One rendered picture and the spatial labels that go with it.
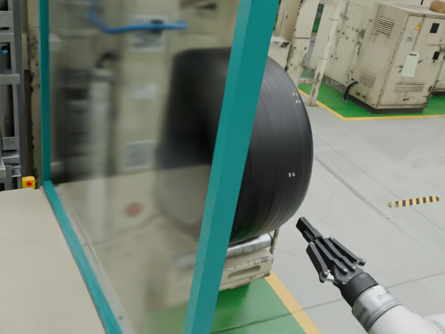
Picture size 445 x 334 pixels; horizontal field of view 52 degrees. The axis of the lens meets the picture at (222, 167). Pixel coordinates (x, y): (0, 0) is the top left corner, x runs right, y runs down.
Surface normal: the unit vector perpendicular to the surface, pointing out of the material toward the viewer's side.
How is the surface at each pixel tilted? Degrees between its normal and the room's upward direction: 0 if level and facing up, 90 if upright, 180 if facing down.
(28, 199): 0
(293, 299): 0
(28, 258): 0
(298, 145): 65
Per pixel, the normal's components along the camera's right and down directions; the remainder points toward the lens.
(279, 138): 0.56, -0.02
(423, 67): 0.43, 0.48
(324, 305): 0.16, -0.87
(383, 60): -0.89, 0.07
